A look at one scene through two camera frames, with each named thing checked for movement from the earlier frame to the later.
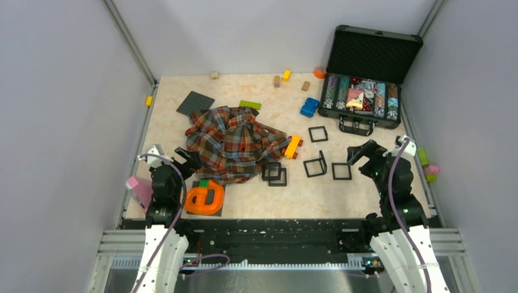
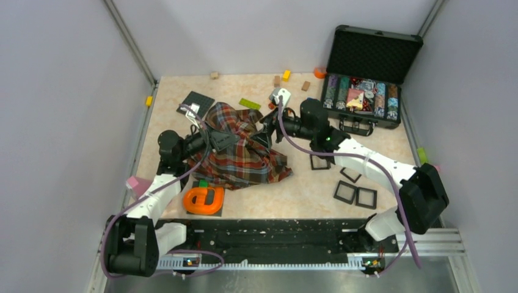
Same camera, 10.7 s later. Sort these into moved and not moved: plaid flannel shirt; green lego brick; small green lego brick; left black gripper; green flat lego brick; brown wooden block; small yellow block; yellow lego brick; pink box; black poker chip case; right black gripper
Moved: right black gripper; left black gripper; plaid flannel shirt
Not moved: black poker chip case; small green lego brick; brown wooden block; yellow lego brick; small yellow block; pink box; green flat lego brick; green lego brick
